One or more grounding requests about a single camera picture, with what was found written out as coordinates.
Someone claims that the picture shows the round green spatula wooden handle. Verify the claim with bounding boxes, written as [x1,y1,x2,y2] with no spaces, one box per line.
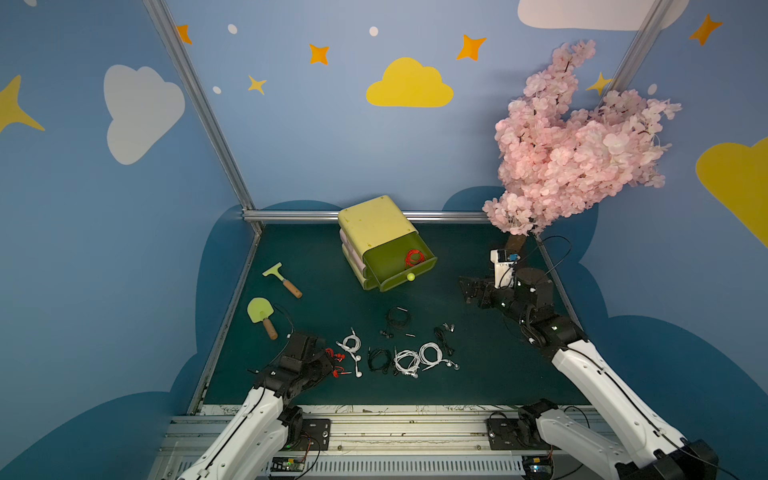
[246,297,278,341]

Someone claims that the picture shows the white wired earphones left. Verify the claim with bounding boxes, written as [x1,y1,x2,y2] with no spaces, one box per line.
[337,328,363,378]

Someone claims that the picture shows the aluminium front rail platform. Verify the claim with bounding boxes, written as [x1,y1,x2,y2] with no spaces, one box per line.
[146,405,618,479]

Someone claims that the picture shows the aluminium left frame post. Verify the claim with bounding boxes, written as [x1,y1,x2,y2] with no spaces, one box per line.
[143,0,263,236]

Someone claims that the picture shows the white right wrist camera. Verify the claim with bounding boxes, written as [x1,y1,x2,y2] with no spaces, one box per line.
[490,249,520,289]

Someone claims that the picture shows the aluminium frame post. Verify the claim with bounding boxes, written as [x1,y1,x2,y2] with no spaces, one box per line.
[143,0,263,236]
[610,0,675,91]

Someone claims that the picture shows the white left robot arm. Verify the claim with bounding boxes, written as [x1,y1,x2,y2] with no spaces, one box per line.
[178,332,334,480]

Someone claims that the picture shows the aluminium right frame post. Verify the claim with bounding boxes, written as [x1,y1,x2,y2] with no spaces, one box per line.
[610,0,675,91]

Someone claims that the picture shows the aluminium back frame rail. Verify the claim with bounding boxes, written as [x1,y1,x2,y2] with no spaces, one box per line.
[243,210,489,224]

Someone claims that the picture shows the white wired earphones middle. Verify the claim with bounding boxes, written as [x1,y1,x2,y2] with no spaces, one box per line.
[393,350,421,378]

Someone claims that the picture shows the red wired earphones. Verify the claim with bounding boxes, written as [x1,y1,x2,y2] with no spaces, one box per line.
[405,249,426,268]
[325,348,350,378]

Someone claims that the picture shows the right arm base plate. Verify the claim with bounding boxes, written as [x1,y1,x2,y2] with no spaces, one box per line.
[486,416,550,451]

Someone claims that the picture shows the pink blossom artificial tree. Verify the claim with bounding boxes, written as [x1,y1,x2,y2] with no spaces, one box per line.
[483,40,682,236]

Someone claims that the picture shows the white wired earphones right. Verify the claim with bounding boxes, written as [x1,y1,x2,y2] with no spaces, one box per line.
[418,342,460,370]

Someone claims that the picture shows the black wired earphones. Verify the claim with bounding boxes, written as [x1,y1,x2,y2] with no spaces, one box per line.
[433,324,455,357]
[380,306,412,339]
[367,348,393,375]

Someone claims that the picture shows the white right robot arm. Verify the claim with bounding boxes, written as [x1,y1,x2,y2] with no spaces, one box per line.
[459,268,719,479]

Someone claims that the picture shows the white wired earphones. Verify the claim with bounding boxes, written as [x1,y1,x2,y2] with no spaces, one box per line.
[337,328,363,378]
[418,342,460,370]
[393,350,421,378]

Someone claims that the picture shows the green scraper with wooden handle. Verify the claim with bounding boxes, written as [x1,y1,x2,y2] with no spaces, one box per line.
[262,262,303,299]

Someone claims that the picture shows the yellow-green drawer cabinet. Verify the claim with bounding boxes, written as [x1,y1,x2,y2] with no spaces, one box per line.
[338,195,438,292]

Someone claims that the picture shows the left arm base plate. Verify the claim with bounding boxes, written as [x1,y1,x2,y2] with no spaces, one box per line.
[283,418,332,451]

